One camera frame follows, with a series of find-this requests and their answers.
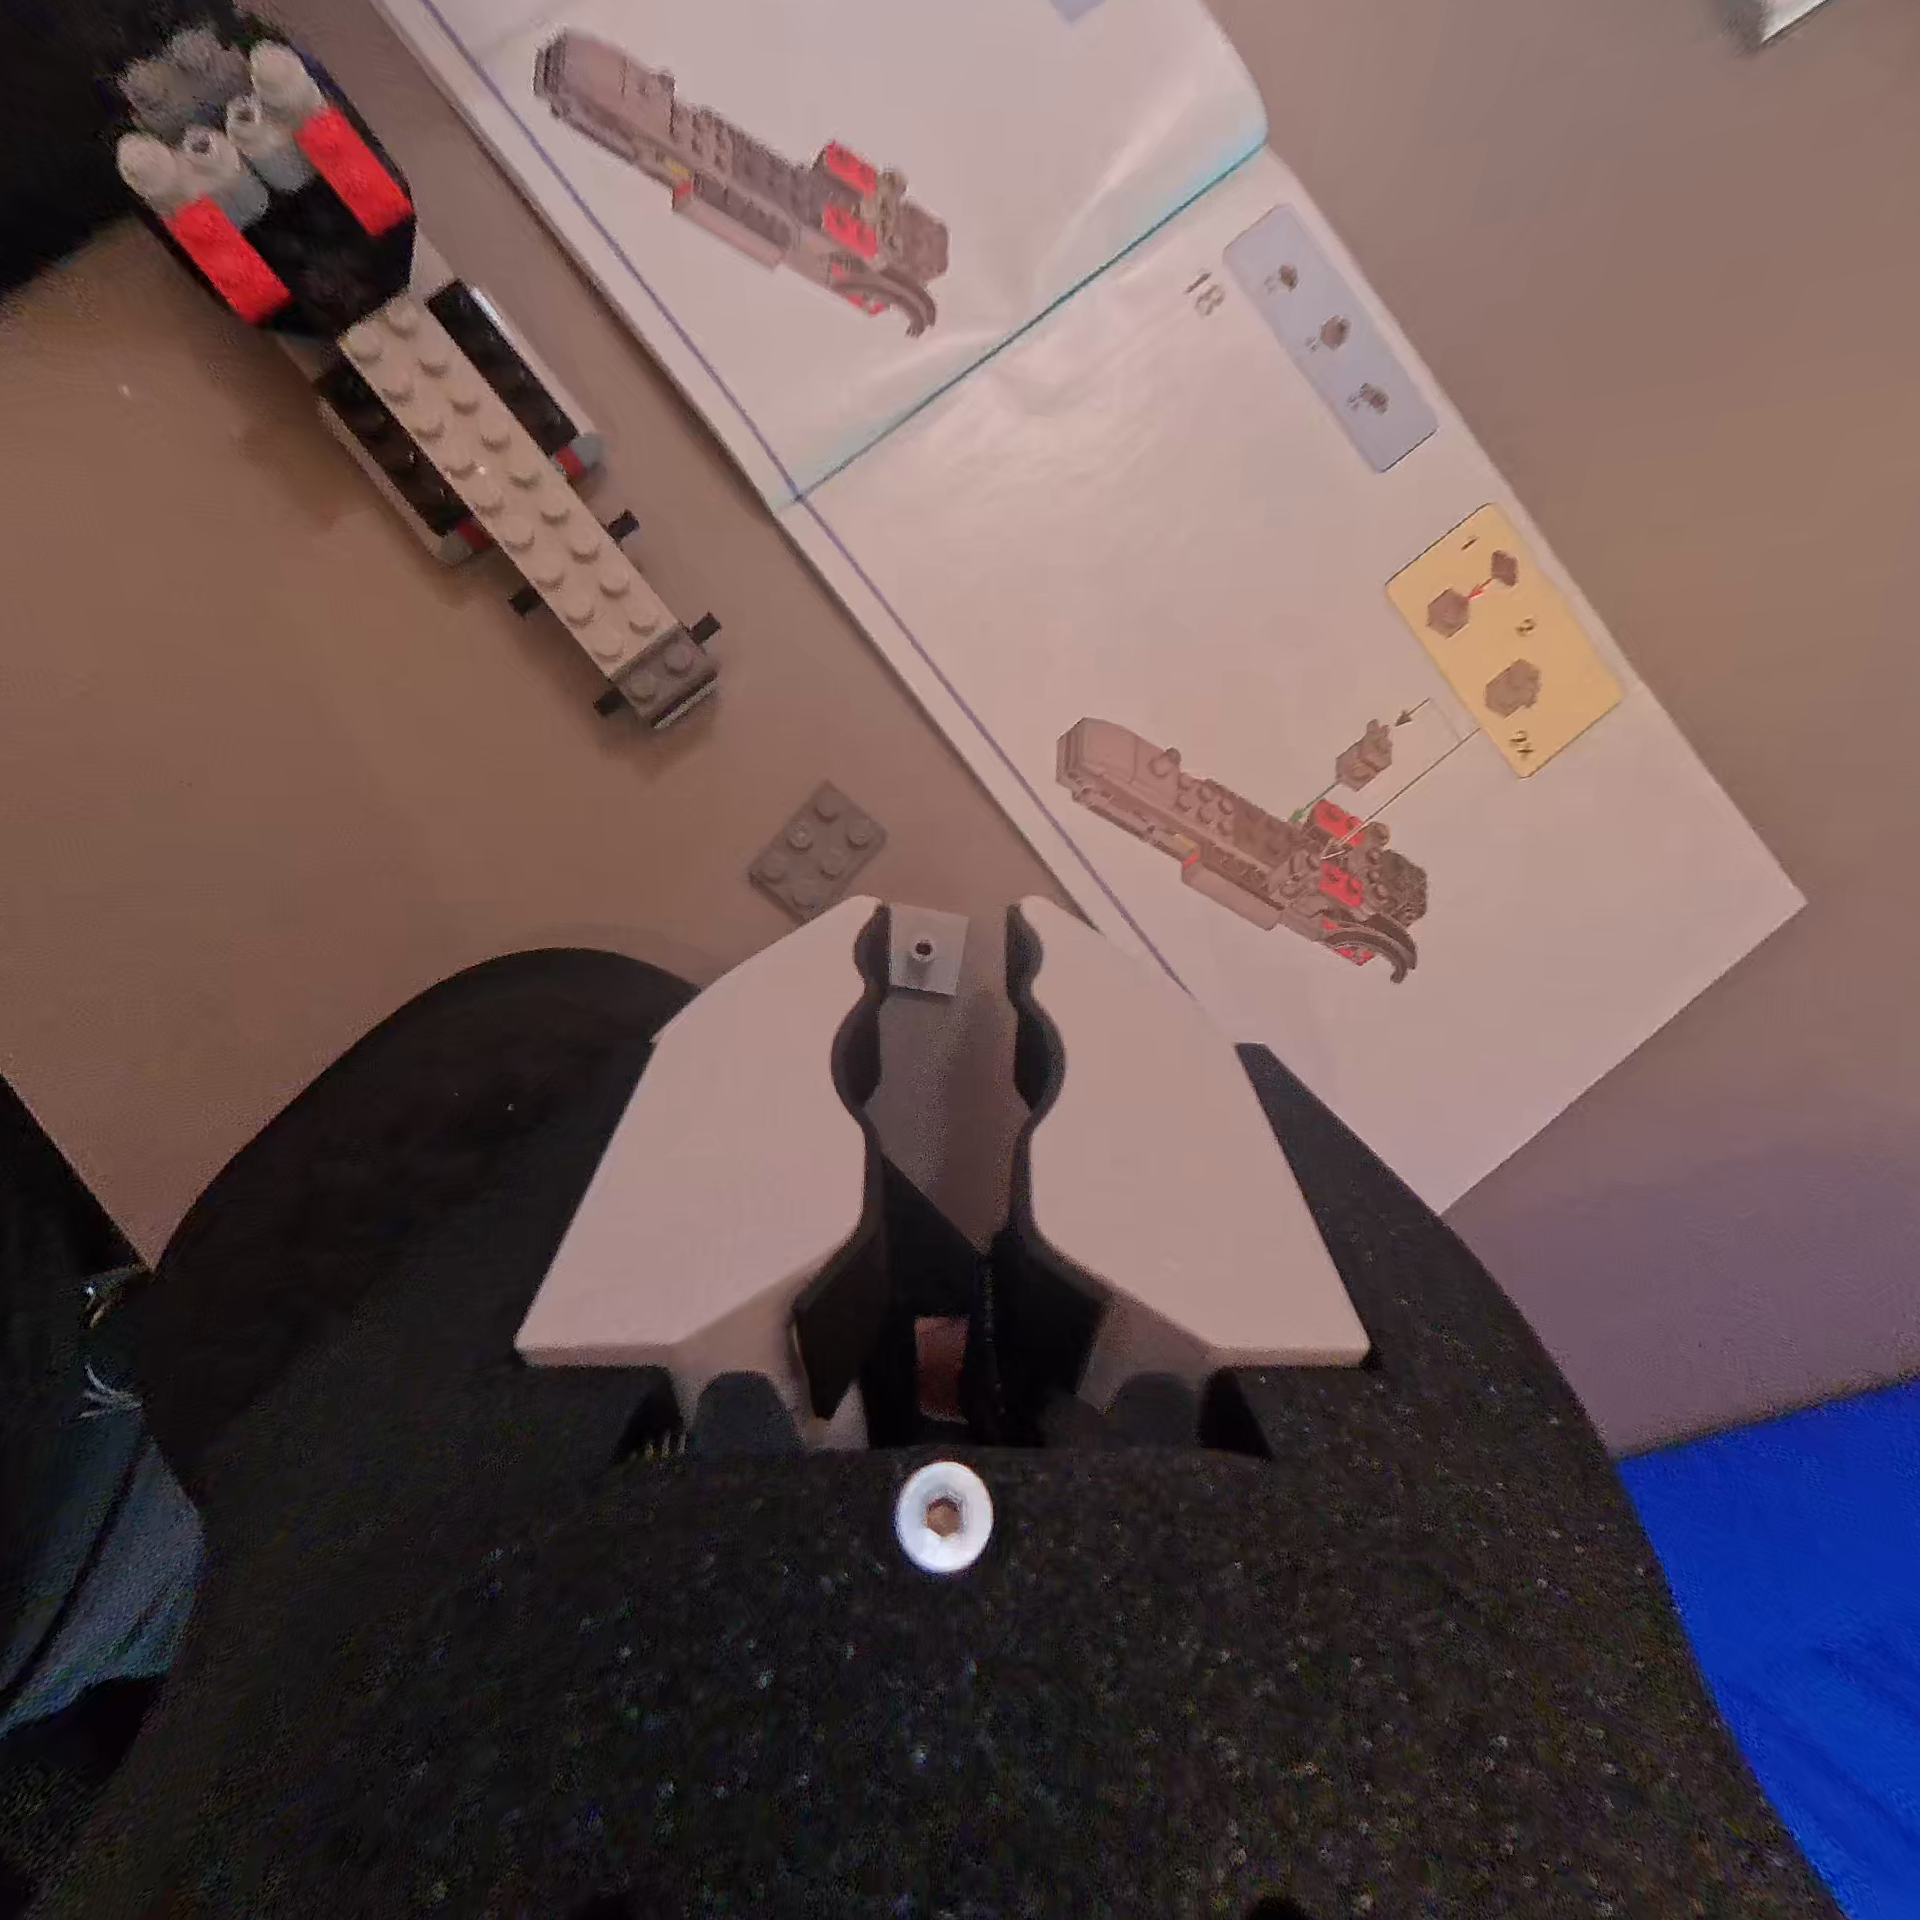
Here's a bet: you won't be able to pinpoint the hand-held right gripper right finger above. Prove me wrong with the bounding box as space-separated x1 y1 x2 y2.
1001 897 1375 1420

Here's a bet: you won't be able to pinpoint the grey black toy brick model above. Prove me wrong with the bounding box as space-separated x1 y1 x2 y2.
113 24 723 731

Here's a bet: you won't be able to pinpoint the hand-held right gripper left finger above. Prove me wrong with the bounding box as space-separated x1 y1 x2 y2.
514 897 888 1450

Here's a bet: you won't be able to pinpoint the brick instruction booklet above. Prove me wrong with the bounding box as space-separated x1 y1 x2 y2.
376 0 1808 1215

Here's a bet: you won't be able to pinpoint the dark grey brick plate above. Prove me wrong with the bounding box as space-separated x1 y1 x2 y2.
747 780 888 921

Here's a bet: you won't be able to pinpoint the blue plastic storage bin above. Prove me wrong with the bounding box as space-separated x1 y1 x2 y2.
1616 1382 1920 1920

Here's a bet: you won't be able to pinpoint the black cushion pad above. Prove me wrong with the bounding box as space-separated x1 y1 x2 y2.
0 0 243 288
129 948 699 1473

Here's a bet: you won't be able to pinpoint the person's black pants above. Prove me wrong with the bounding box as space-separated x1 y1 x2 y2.
0 1073 213 1729

